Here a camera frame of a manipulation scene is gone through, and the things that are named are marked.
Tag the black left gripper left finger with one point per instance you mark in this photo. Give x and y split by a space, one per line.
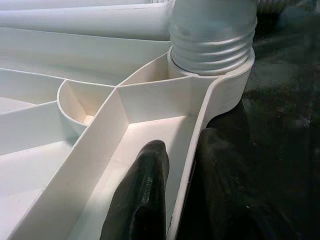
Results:
142 190

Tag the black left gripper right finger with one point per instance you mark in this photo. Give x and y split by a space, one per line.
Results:
230 190

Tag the white plastic table top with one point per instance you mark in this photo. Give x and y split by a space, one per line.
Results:
155 105

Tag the white plastic table leg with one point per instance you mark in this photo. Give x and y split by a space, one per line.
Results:
87 25
212 32

